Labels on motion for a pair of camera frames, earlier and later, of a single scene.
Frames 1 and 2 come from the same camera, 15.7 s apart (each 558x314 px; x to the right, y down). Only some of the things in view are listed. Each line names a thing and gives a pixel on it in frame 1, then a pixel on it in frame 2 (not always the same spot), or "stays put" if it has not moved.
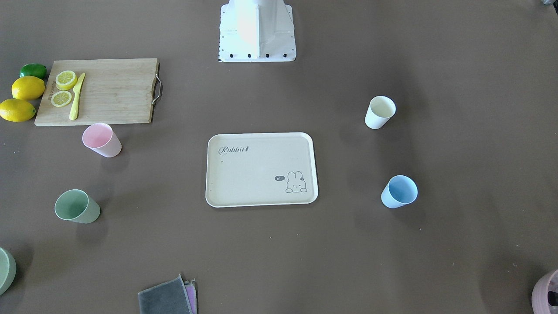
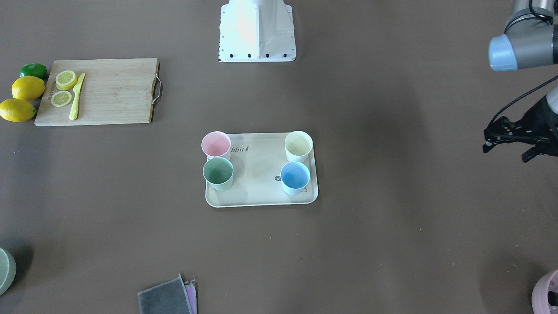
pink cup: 102,139 -> 216,144
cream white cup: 380,109 -> 298,146
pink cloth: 190,286 stays put
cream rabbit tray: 260,169 stays put
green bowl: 8,271 stays put
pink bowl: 544,299 stays put
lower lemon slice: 61,98 stays put
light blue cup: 399,191 -> 295,176
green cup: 76,205 -> 218,172
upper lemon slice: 65,80 stays put
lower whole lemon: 16,110 stays put
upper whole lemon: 27,88 stays put
